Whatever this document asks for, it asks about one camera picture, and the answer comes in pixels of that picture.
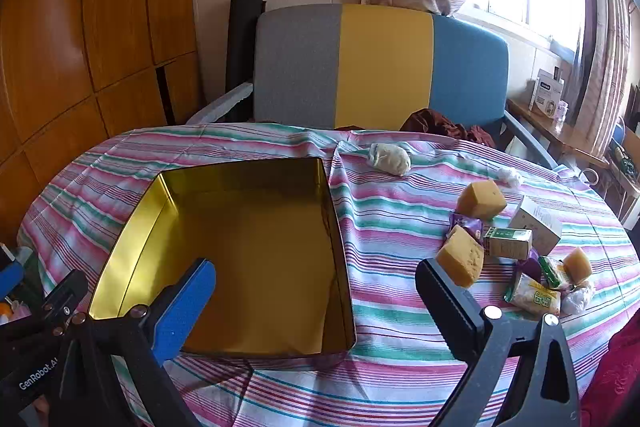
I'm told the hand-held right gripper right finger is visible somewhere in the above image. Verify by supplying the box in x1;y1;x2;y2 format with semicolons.
415;258;581;427

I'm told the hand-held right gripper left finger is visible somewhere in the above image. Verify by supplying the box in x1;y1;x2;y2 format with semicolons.
65;257;218;427

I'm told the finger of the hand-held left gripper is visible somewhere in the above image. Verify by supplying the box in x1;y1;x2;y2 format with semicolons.
0;257;26;301
41;269;89;339

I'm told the purple snack packet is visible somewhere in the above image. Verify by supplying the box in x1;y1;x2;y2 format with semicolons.
447;212;486;243
517;249;543;280

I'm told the gold tin box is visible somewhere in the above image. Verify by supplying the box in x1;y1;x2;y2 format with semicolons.
87;157;357;358

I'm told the small green carton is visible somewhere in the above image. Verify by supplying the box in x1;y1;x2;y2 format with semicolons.
482;228;533;259

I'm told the cracker packet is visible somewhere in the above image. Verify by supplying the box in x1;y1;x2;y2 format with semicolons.
503;273;563;315

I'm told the yellow sponge block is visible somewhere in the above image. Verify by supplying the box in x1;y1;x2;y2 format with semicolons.
562;247;593;285
456;179;508;222
436;225;485;289

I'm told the beige cardboard box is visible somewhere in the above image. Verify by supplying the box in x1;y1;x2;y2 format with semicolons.
507;195;563;256

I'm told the small white item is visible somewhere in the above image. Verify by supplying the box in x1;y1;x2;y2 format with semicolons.
498;166;523;188

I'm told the plastic-wrapped white bun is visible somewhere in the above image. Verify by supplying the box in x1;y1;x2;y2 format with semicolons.
369;143;412;178

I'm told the striped tablecloth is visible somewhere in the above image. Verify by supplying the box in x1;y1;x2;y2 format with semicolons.
17;122;640;427

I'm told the green snack packet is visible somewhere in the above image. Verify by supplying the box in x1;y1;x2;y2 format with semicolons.
539;255;571;290

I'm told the clear plastic bag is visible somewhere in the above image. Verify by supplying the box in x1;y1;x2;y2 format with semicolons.
560;279;597;314

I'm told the dark red cloth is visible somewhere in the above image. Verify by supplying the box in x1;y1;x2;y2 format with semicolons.
400;108;496;148

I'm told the red quilted fabric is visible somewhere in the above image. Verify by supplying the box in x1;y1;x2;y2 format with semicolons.
580;327;640;427

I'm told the wooden side desk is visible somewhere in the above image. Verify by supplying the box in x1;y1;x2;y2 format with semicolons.
505;99;611;172

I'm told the wooden wardrobe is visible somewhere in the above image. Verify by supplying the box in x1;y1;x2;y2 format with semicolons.
0;0;206;238

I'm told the white printed box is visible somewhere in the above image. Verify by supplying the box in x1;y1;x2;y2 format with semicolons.
529;69;566;118

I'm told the grey yellow blue chair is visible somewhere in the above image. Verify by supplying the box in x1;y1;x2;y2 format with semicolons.
187;3;558;170

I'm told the black rolled mat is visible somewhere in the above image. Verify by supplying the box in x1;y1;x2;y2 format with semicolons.
225;0;265;95

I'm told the pink striped curtain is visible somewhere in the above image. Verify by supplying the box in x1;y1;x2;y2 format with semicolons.
575;0;633;152

